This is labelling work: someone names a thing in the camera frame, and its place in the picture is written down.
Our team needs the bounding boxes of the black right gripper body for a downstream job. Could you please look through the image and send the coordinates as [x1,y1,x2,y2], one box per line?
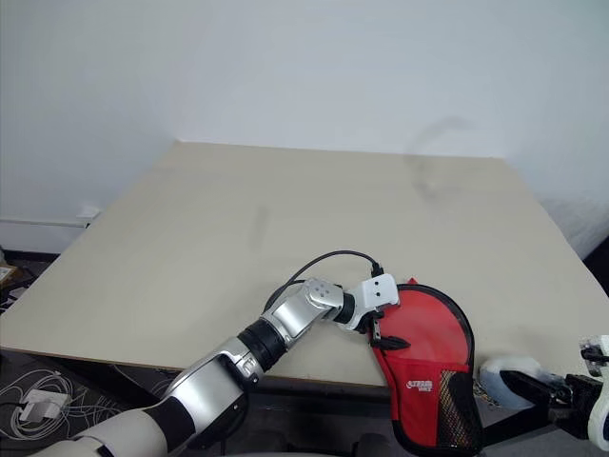
[545,373,602,438]

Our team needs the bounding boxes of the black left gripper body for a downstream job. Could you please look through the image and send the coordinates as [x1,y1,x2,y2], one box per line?
[360,307,384,346]

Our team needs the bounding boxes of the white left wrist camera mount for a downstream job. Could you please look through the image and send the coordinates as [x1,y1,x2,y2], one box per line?
[335,273,402,335]

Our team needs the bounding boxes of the black furniture piece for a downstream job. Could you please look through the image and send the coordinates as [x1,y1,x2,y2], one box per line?
[581,231,609,275]

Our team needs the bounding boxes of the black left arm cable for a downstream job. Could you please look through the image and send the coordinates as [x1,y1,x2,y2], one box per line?
[263,249,385,315]

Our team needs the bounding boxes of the white wall cable duct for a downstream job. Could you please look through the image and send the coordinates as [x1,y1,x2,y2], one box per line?
[0,216,92,229]

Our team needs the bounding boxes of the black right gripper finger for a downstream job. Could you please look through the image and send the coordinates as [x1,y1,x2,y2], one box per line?
[501,369,571,407]

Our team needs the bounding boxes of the white tangled floor cables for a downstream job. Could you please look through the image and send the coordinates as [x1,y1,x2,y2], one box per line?
[0,365,118,442]

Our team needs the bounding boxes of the red black paddle case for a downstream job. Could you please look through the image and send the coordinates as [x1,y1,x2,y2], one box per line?
[368,274,486,451]

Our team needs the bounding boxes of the white power adapter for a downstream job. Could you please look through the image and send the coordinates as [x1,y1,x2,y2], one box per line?
[17,387,64,424]

